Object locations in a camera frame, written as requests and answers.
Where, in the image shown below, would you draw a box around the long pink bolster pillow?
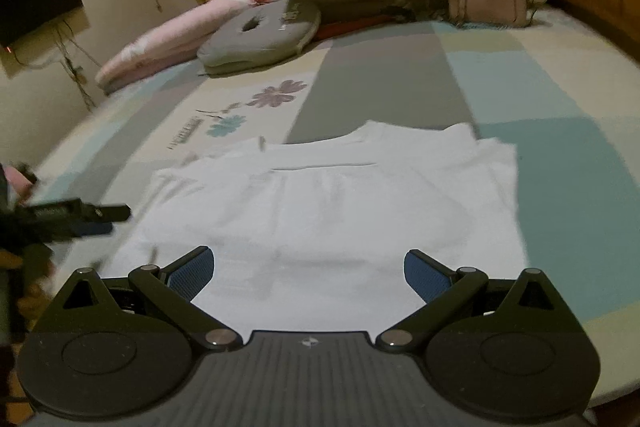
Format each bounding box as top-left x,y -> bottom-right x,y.
95,0 -> 297,96

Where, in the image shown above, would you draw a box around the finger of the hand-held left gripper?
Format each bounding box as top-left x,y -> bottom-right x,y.
75,222 -> 114,240
75,203 -> 132,225

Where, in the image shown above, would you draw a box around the person's left hand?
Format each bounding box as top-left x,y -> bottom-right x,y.
1,162 -> 41,204

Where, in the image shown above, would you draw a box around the grey round cushion with hole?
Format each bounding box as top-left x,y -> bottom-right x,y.
196,2 -> 323,76

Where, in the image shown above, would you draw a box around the white printed t-shirt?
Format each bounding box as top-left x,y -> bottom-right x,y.
107,121 -> 522,339

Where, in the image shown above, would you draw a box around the wall cables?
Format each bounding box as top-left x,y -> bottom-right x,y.
10,19 -> 102,108

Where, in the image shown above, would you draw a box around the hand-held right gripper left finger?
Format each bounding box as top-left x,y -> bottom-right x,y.
47,246 -> 243,352

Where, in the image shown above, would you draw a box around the black wall television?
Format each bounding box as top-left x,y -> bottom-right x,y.
0,0 -> 84,51

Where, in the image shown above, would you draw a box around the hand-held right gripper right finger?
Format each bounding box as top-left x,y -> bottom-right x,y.
375,249 -> 571,352

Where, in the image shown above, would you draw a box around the orange cloth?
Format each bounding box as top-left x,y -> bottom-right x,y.
315,18 -> 397,42

